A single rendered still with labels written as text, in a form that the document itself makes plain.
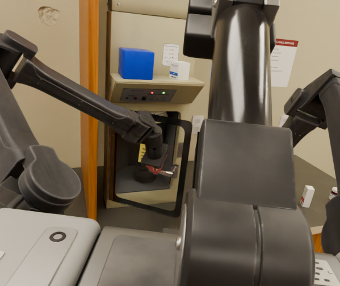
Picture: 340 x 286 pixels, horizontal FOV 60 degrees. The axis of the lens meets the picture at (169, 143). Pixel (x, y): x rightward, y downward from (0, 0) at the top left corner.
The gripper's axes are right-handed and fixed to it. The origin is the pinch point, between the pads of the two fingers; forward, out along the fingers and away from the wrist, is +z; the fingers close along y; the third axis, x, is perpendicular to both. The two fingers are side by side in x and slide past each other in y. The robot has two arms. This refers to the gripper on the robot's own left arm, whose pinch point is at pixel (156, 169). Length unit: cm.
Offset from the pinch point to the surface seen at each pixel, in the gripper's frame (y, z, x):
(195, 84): -24.1, -21.8, 7.5
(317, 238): -18, 48, 70
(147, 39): -30.0, -33.1, -11.8
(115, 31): -24.8, -37.3, -21.0
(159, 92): -18.8, -19.6, -4.1
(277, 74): -104, 19, 40
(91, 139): 1.5, -10.9, -22.4
